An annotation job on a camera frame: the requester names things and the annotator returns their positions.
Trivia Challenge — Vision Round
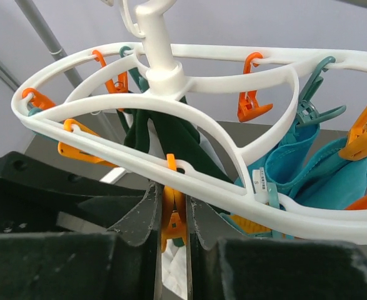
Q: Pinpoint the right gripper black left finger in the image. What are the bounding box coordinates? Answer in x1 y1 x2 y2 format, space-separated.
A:
0 183 162 299

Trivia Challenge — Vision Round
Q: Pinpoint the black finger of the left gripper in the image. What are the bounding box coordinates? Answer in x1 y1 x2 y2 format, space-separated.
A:
0 151 145 234

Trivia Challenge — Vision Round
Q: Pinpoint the metal clothes rack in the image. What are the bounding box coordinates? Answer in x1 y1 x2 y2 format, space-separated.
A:
14 0 131 185

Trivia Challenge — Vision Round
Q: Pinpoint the green white sock pair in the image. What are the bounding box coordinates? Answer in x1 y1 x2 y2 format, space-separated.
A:
118 109 233 183

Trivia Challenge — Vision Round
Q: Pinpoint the white clip hanger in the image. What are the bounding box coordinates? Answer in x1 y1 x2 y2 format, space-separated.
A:
11 1 367 245

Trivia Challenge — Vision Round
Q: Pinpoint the brown white striped sock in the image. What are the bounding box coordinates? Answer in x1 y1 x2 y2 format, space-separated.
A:
161 239 188 299

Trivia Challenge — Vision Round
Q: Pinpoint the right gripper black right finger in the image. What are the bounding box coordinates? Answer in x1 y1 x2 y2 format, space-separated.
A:
186 197 367 299

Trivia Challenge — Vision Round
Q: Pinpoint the blue sock pair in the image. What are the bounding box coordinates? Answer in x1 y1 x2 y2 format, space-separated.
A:
223 120 367 235

